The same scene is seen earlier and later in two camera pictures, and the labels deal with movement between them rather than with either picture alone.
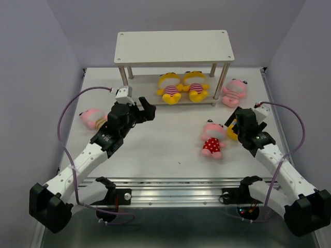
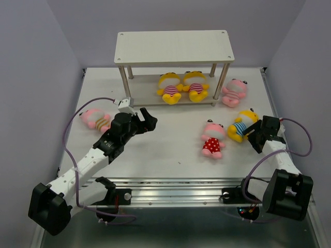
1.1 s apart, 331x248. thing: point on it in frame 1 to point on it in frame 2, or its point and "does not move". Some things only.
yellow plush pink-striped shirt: [169, 85] does not move
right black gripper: [230, 119] to [256, 127]
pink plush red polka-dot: [213, 134] does not move
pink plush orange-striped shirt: [93, 118] does not move
